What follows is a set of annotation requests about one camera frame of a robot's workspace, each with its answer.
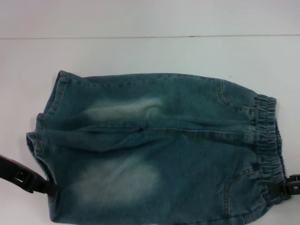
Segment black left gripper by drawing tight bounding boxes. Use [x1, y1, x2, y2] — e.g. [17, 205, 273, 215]
[0, 154, 58, 196]

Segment blue denim shorts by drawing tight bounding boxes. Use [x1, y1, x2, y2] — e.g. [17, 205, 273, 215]
[26, 69, 290, 225]

